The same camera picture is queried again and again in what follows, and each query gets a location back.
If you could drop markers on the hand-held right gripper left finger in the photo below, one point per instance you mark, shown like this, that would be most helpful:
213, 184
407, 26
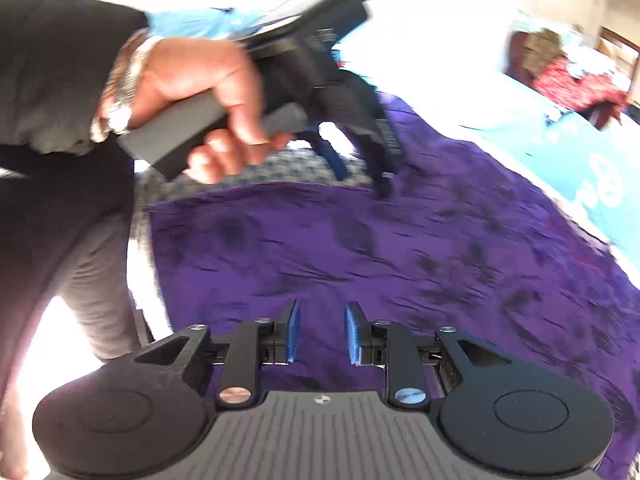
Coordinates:
292, 332

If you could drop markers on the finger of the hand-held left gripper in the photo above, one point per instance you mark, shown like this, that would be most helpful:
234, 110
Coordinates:
380, 130
332, 157

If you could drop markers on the person's left forearm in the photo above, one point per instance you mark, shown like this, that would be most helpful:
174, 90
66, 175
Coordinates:
55, 65

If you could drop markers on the wooden door frame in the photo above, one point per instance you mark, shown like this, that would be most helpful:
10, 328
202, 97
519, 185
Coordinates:
620, 42

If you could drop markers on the purple floral garment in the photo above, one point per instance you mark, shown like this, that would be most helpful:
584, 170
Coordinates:
400, 240

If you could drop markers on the person's left hand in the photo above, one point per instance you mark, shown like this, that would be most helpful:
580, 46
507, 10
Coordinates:
200, 67

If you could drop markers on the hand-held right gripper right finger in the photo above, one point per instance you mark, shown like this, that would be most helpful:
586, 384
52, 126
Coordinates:
354, 332

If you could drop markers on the houndstooth bed mat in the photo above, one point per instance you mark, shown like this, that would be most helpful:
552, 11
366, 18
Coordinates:
280, 170

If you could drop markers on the person's grey trousers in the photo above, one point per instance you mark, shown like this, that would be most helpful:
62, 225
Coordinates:
80, 270

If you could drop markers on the silver wristwatch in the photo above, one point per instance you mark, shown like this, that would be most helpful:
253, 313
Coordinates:
125, 90

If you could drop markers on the brown patterned garment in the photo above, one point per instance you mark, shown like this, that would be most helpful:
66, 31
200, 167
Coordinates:
542, 45

